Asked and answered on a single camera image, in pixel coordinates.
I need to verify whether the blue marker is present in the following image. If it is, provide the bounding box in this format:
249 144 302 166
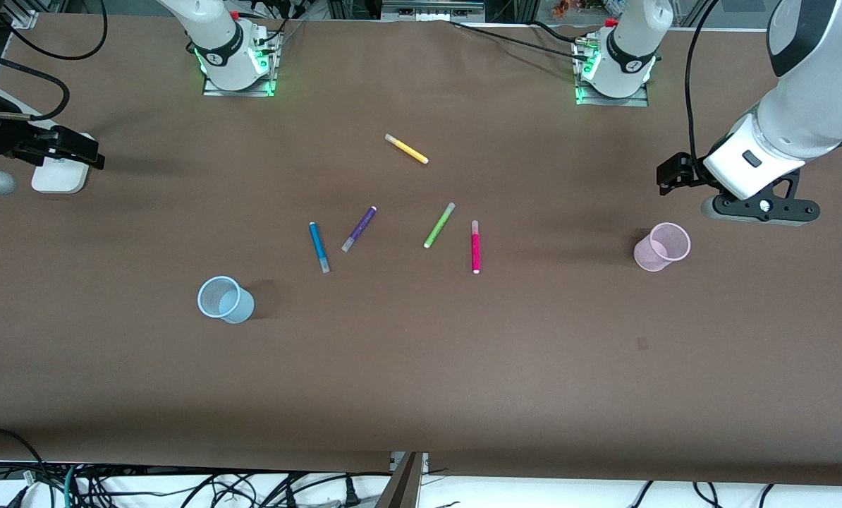
309 222 331 274

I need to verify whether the white desk lamp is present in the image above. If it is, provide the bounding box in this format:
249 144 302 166
32 133 97 195

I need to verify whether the pink plastic cup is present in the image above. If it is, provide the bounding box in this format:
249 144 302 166
633 222 692 273

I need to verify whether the blue plastic cup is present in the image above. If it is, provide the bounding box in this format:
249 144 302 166
197 275 255 325

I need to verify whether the green marker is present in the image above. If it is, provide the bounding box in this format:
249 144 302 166
423 202 456 249

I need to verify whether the yellow marker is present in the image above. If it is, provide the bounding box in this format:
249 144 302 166
384 133 429 165

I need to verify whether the grey box behind table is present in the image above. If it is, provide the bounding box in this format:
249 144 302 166
381 0 487 20

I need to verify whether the purple marker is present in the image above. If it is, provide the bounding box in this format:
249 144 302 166
341 205 378 253

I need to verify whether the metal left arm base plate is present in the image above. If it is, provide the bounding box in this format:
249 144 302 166
574 39 649 107

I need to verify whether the black right arm cable loop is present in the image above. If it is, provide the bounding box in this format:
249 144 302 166
0 0 108 61

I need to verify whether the aluminium frame bracket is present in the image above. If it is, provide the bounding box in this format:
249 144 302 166
1 0 39 30

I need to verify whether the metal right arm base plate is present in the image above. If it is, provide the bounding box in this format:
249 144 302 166
202 28 279 98

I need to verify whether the black cable across table edge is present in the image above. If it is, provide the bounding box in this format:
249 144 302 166
449 20 591 63

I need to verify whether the black floor cable loop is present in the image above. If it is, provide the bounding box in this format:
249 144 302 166
0 427 44 508

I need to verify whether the table frame leg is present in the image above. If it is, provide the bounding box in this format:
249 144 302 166
375 452 429 508

